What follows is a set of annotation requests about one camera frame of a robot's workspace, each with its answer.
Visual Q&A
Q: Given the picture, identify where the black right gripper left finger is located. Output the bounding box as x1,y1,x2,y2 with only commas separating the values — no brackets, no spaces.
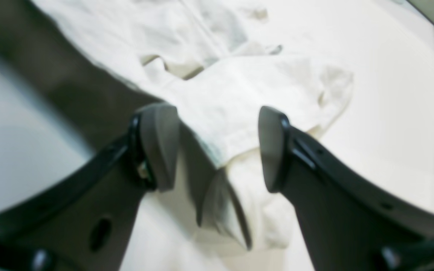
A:
0,103,180,271

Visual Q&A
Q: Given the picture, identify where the beige t-shirt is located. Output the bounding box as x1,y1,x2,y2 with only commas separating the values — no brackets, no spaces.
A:
35,0,354,250

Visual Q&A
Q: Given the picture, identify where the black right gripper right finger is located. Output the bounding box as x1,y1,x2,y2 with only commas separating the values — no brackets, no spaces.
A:
258,106,434,271

